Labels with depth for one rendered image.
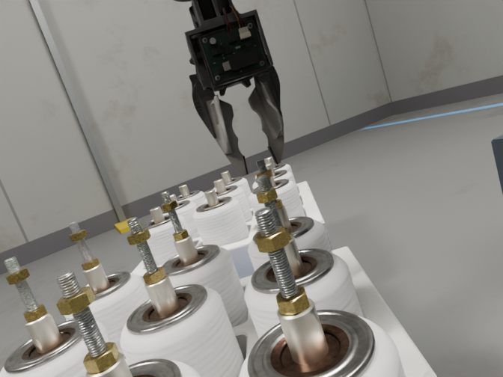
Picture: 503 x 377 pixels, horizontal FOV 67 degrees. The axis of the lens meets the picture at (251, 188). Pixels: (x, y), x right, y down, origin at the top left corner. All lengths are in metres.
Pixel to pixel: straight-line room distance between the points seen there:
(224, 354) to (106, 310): 0.17
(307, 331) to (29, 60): 2.63
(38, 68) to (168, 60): 0.81
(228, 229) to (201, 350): 0.42
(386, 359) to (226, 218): 0.54
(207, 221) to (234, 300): 0.29
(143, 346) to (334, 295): 0.16
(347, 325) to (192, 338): 0.14
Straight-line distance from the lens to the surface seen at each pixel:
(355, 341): 0.24
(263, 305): 0.32
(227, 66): 0.38
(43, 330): 0.41
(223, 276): 0.45
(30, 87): 2.72
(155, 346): 0.34
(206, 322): 0.34
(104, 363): 0.25
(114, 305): 0.48
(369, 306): 0.41
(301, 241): 0.42
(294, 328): 0.22
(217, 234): 0.73
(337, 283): 0.32
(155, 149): 2.72
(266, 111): 0.43
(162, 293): 0.36
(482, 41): 3.27
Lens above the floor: 0.39
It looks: 10 degrees down
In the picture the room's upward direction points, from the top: 19 degrees counter-clockwise
